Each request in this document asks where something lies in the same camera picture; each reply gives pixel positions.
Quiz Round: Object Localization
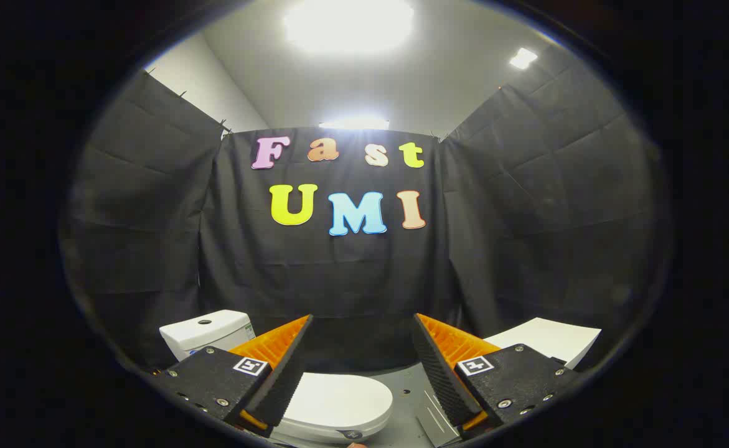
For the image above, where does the large round ceiling light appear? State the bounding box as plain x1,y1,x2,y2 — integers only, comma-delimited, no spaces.
283,0,415,55

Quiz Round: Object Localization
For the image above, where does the black backdrop cloth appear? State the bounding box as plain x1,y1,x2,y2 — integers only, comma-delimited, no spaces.
59,59,673,375

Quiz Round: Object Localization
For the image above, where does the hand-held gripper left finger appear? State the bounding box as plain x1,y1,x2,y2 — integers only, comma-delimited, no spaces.
153,314,314,437

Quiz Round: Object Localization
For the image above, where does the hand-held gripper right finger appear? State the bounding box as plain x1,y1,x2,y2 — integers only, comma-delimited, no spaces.
412,312,580,440

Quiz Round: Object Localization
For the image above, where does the white cabinet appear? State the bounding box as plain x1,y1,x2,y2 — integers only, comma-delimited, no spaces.
483,317,603,371

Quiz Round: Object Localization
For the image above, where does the small rectangular ceiling light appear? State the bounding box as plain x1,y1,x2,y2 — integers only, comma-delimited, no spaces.
509,47,539,70

